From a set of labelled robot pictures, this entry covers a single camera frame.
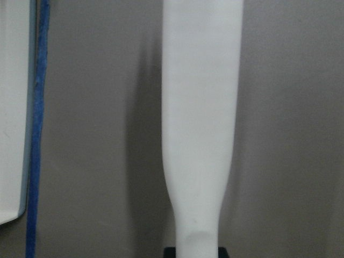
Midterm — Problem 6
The black bristle hand brush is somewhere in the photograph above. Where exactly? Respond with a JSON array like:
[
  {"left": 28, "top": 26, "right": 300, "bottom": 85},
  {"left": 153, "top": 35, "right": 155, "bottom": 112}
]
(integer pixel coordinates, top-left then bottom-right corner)
[{"left": 162, "top": 1, "right": 243, "bottom": 257}]

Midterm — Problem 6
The beige plastic dustpan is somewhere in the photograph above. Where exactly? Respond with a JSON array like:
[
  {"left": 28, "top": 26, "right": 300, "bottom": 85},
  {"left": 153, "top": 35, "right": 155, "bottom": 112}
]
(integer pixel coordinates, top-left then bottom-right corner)
[{"left": 1, "top": 1, "right": 37, "bottom": 225}]

